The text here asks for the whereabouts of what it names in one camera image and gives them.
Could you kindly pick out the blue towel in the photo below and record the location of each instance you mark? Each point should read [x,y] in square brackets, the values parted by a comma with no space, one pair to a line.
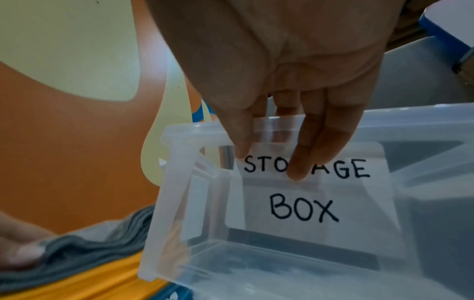
[174,293]

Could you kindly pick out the yellow towel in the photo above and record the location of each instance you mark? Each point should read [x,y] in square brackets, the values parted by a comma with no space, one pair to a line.
[92,284]

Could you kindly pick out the white board with blue edge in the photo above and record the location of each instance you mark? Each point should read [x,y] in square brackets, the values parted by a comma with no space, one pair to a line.
[448,23]

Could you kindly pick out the clear plastic storage box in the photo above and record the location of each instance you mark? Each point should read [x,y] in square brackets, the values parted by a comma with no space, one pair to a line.
[333,234]

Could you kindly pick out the person's left hand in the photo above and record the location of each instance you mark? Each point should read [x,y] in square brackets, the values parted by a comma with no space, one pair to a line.
[18,249]

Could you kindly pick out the person's right hand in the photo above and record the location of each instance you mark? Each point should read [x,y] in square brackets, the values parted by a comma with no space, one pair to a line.
[277,44]

